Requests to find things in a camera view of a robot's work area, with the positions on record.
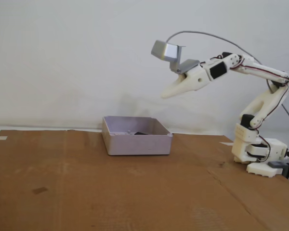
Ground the gray camera cable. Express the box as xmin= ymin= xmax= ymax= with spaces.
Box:
xmin=165 ymin=30 xmax=289 ymax=156

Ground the pale lavender plastic box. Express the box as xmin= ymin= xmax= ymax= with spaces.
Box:
xmin=102 ymin=115 xmax=173 ymax=156

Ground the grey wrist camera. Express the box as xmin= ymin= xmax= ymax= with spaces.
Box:
xmin=168 ymin=45 xmax=200 ymax=74

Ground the brown cardboard sheet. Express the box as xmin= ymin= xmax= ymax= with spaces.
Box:
xmin=0 ymin=129 xmax=289 ymax=231

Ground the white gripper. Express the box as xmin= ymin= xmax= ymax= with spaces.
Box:
xmin=160 ymin=65 xmax=212 ymax=99

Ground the gray black table clamp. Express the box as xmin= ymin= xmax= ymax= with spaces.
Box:
xmin=268 ymin=161 xmax=289 ymax=181

